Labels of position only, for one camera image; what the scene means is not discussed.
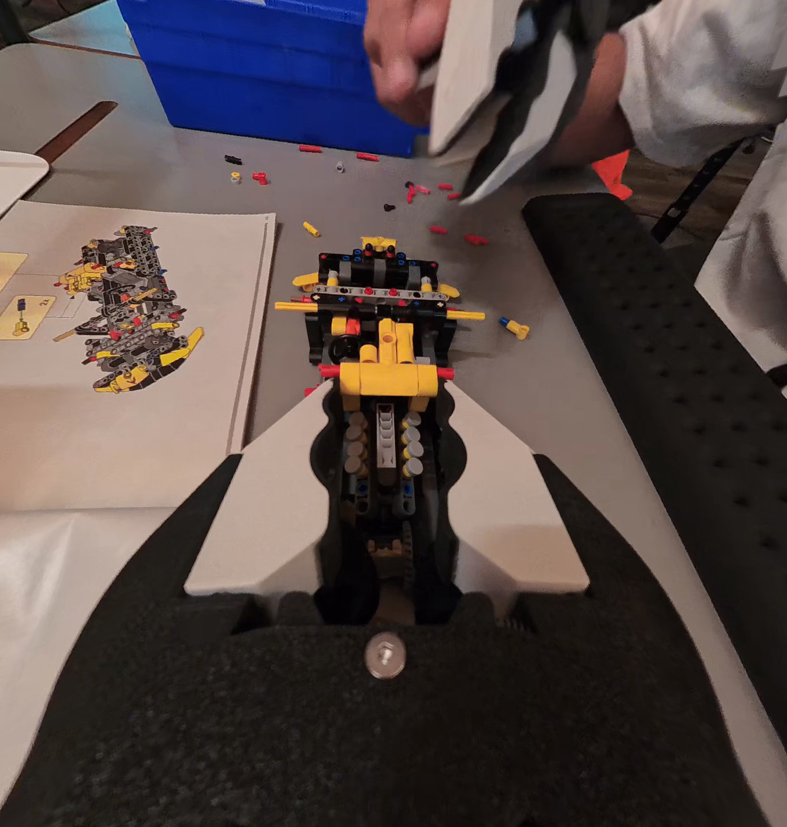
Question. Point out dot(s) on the person's right hand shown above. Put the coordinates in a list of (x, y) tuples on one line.
[(406, 51)]

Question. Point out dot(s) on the toy car chassis model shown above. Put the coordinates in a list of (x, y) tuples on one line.
[(390, 375)]

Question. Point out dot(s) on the white instruction booklet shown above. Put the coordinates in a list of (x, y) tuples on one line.
[(174, 413)]

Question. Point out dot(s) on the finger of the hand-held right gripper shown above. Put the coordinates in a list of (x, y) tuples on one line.
[(548, 97), (471, 64)]

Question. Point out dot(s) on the scattered red pins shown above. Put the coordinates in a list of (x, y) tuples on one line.
[(475, 240)]

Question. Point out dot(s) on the white document stand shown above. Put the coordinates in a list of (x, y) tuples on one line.
[(6, 181)]

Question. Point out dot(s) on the blue plastic bin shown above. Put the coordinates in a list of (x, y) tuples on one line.
[(251, 77)]

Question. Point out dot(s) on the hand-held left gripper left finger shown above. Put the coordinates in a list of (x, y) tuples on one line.
[(264, 517)]

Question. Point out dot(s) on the orange traffic cone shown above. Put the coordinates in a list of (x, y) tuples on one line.
[(613, 174)]

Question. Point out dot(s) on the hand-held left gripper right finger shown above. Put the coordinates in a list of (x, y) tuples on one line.
[(516, 517)]

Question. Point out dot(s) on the black perforated foam mat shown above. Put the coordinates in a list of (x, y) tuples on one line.
[(690, 420)]

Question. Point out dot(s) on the yellow connector with blue pin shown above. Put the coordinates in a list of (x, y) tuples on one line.
[(519, 331)]

